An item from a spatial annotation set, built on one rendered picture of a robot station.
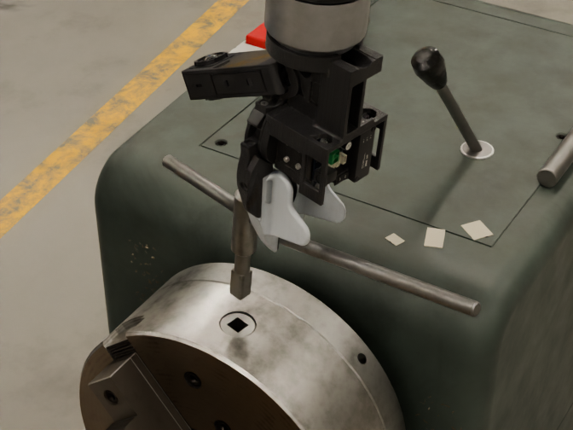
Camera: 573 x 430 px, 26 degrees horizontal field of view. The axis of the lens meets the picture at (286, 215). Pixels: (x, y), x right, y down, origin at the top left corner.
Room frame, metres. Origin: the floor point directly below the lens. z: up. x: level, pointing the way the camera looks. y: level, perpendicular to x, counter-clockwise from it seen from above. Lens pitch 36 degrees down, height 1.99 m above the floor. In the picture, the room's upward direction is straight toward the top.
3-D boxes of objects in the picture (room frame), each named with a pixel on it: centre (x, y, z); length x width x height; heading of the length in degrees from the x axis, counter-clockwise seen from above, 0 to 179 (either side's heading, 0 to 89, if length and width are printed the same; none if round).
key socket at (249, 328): (0.86, 0.05, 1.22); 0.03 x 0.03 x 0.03
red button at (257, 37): (1.37, 0.01, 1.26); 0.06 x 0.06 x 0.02; 58
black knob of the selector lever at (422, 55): (1.08, -0.14, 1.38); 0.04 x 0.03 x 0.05; 148
